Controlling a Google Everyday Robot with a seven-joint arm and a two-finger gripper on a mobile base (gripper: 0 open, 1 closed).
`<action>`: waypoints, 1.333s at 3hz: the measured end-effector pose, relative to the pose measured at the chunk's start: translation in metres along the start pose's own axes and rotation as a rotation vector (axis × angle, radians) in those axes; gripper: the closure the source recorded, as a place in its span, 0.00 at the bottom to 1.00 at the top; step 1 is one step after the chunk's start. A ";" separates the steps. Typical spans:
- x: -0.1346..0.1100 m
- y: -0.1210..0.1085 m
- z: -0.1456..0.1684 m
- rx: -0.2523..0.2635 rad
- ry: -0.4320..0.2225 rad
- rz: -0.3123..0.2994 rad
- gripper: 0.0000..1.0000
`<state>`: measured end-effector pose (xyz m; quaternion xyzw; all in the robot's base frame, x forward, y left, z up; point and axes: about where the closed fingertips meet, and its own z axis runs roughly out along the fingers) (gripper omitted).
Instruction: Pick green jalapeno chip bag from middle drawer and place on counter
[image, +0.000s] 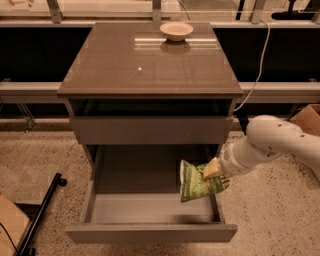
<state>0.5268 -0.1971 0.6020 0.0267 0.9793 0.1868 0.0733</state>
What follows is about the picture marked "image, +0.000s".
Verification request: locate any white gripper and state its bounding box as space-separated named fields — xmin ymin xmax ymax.
xmin=203 ymin=143 xmax=253 ymax=179

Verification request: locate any green jalapeno chip bag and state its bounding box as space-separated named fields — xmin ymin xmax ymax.
xmin=180 ymin=160 xmax=229 ymax=203

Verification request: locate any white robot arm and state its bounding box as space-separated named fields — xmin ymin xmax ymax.
xmin=203 ymin=115 xmax=320 ymax=180

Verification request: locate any open grey middle drawer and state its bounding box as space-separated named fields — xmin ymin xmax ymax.
xmin=66 ymin=145 xmax=237 ymax=243

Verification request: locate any grey drawer cabinet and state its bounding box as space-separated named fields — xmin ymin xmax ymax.
xmin=56 ymin=21 xmax=244 ymax=174

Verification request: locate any grey top drawer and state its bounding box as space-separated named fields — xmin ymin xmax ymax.
xmin=69 ymin=99 xmax=232 ymax=145

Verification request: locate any cardboard box right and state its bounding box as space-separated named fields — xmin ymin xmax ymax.
xmin=290 ymin=104 xmax=320 ymax=136

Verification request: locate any cardboard box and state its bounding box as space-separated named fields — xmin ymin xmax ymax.
xmin=0 ymin=194 xmax=30 ymax=256
xmin=290 ymin=104 xmax=320 ymax=136

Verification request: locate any beige bowl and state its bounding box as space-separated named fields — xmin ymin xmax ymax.
xmin=160 ymin=22 xmax=193 ymax=42

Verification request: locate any cardboard box left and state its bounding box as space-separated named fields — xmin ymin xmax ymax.
xmin=0 ymin=194 xmax=30 ymax=256

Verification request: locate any white cable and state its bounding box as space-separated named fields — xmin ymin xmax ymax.
xmin=233 ymin=19 xmax=271 ymax=113

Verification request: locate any metal railing frame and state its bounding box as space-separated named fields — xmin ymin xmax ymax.
xmin=1 ymin=0 xmax=319 ymax=122

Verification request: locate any black cable left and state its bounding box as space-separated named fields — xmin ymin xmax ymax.
xmin=0 ymin=222 xmax=19 ymax=254

